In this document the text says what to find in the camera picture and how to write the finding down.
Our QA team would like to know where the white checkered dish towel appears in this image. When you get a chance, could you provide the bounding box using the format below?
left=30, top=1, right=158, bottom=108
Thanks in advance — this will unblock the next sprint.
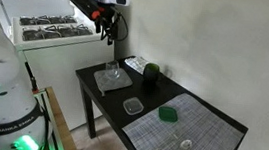
left=123, top=54, right=151, bottom=76

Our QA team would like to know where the white stove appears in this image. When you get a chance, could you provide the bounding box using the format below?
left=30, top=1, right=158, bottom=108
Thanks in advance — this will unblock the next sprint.
left=1, top=7, right=120, bottom=136

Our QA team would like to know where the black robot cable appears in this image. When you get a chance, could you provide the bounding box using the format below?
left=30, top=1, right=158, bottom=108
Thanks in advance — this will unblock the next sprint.
left=109, top=4, right=132, bottom=44

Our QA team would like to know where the green plastic lid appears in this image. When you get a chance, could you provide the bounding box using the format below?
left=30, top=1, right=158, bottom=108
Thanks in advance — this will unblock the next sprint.
left=157, top=105, right=180, bottom=125

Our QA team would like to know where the small white round object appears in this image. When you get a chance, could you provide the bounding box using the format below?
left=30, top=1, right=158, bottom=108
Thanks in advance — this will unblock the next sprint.
left=179, top=138, right=194, bottom=150

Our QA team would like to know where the clear glass cup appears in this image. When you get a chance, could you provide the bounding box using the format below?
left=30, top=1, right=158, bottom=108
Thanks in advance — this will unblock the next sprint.
left=103, top=59, right=123, bottom=82

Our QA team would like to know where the black wooden table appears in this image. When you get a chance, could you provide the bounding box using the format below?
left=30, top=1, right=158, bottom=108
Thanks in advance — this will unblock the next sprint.
left=66, top=49, right=256, bottom=150

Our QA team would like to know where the clear square plastic container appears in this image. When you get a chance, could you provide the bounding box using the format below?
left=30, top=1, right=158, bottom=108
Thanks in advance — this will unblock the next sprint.
left=121, top=95, right=146, bottom=117

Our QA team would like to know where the black stove grate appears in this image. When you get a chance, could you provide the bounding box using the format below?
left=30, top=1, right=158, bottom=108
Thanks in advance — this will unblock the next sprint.
left=18, top=10, right=78, bottom=32
left=20, top=18, right=95, bottom=49

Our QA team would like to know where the dark green cup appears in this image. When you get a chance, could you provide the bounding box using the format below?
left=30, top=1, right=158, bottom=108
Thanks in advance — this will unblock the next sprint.
left=141, top=61, right=162, bottom=86

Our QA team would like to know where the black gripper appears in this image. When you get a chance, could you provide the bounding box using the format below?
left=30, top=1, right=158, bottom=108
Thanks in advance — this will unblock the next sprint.
left=93, top=4, right=123, bottom=47

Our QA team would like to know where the gray quilted pot holder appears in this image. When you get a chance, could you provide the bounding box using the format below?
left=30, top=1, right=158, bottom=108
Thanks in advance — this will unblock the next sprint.
left=91, top=65, right=135, bottom=101

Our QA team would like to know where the gray woven placemat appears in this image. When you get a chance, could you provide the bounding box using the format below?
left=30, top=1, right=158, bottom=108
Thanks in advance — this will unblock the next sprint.
left=120, top=86, right=249, bottom=150

